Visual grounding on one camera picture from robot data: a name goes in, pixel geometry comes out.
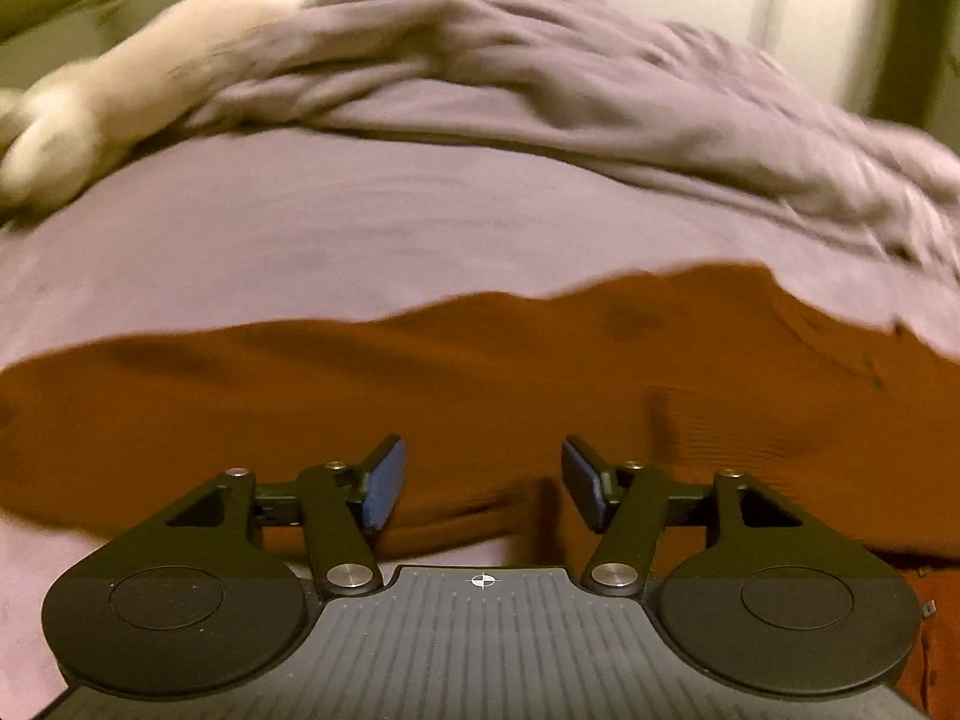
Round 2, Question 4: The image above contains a brown knit sweater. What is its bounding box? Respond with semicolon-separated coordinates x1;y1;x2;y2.
0;261;960;720

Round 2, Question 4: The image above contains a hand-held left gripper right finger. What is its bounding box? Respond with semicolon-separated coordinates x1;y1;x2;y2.
561;435;850;597

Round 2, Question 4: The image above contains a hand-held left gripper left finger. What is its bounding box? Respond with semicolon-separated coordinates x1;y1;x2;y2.
116;433;410;597

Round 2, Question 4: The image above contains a white plush toy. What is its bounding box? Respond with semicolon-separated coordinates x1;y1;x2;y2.
0;0;331;212

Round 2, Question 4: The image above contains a purple duvet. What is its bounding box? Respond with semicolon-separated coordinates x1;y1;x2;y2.
172;0;960;335

